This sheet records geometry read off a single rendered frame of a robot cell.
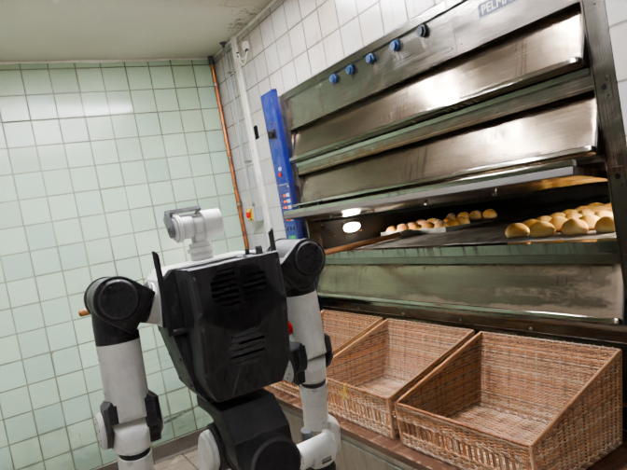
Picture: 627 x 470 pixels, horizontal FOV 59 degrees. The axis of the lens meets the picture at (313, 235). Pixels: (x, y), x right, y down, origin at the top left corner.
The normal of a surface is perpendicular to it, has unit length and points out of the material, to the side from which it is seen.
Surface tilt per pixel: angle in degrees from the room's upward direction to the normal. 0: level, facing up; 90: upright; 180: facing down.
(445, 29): 90
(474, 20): 91
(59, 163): 90
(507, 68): 70
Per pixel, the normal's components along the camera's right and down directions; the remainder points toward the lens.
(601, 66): -0.84, 0.18
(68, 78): 0.50, -0.04
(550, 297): -0.86, -0.17
